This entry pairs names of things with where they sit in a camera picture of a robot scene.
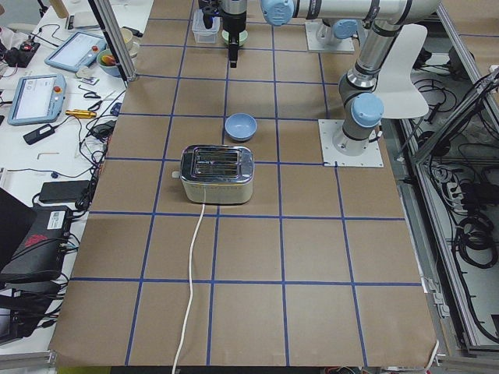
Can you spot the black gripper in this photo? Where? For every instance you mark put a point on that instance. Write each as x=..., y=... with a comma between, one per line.
x=234, y=20

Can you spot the green bowl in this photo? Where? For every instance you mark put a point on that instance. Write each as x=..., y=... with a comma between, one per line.
x=243, y=36

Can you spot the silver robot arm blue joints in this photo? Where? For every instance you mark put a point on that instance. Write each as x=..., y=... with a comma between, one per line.
x=385, y=20

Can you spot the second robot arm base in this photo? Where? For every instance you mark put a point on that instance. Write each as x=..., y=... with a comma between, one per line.
x=333, y=31

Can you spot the light blue bowl with items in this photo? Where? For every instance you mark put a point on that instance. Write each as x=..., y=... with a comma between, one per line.
x=107, y=62

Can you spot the clear plastic container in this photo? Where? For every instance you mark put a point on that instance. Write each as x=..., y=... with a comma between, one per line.
x=203, y=35

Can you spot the cream mug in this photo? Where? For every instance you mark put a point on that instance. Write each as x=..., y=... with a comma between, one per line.
x=131, y=42

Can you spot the silver two-slot toaster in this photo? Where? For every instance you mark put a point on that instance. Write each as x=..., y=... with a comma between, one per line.
x=217, y=174

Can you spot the blue teach pendant far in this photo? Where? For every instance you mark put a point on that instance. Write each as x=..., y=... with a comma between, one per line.
x=81, y=49

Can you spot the blue teach pendant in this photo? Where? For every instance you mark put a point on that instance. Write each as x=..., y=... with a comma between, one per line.
x=81, y=49
x=38, y=99

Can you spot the brass cylinder tool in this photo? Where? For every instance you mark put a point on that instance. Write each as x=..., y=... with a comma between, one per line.
x=81, y=114

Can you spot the black phone device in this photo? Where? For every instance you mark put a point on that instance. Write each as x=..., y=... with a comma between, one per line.
x=39, y=134

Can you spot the blue teach pendant near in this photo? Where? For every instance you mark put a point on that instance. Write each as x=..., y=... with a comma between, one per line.
x=38, y=99

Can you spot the black power adapter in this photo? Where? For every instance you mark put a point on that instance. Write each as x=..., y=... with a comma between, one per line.
x=63, y=192

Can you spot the black laptop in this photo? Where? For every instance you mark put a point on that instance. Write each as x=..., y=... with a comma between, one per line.
x=32, y=241

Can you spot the aluminium frame post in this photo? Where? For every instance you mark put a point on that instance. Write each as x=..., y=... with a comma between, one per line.
x=105, y=17

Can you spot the aluminium frame rail right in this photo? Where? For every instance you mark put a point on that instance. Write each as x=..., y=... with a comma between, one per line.
x=452, y=152

